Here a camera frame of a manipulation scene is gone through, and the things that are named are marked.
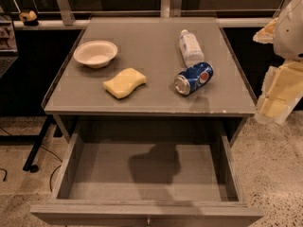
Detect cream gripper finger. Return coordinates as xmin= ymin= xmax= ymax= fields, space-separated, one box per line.
xmin=255 ymin=61 xmax=303 ymax=124
xmin=253 ymin=18 xmax=277 ymax=44

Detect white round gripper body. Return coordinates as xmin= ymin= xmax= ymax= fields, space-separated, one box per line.
xmin=274 ymin=0 xmax=303 ymax=61

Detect grey top drawer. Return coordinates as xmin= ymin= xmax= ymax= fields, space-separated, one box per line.
xmin=30 ymin=120 xmax=263 ymax=227

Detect grey drawer cabinet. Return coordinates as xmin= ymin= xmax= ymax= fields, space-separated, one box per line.
xmin=45 ymin=17 xmax=255 ymax=141

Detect clear plastic water bottle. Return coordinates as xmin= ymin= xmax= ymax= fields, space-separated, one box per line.
xmin=179 ymin=29 xmax=205 ymax=67

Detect blue pepsi can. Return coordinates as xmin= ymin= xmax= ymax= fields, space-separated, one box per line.
xmin=174 ymin=62 xmax=214 ymax=96

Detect yellow sponge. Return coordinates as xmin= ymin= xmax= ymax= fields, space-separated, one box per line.
xmin=102 ymin=68 xmax=147 ymax=99

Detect white paper bowl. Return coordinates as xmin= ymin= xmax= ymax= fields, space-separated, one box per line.
xmin=73 ymin=41 xmax=117 ymax=69

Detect yellow black tape dispenser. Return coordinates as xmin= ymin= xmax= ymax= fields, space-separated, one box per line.
xmin=19 ymin=9 xmax=39 ymax=26

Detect black desk leg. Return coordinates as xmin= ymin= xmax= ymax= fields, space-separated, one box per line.
xmin=0 ymin=116 xmax=55 ymax=173

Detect metal window frame rail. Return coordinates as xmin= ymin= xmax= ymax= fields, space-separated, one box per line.
xmin=1 ymin=0 xmax=291 ymax=28

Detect black floor cable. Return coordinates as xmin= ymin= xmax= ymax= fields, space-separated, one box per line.
xmin=0 ymin=126 xmax=64 ymax=193

